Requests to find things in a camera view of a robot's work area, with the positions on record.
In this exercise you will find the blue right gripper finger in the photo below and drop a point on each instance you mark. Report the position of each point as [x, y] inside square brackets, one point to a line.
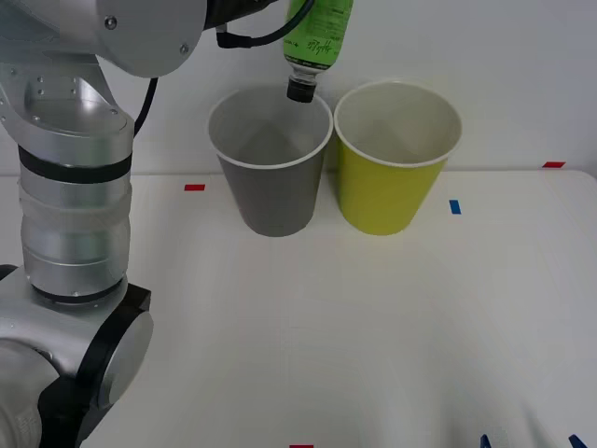
[577, 443]
[485, 442]

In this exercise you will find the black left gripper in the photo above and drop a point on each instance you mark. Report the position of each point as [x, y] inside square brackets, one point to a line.
[266, 5]

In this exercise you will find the green label plastic bottle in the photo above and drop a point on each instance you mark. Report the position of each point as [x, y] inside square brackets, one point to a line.
[317, 42]

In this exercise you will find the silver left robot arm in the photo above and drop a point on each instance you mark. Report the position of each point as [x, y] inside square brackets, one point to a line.
[74, 210]

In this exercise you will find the grey plastic waste bin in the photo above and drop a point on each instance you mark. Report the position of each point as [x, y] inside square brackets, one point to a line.
[275, 200]

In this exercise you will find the yellow-green plastic waste bin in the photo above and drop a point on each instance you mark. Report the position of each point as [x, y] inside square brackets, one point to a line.
[387, 196]

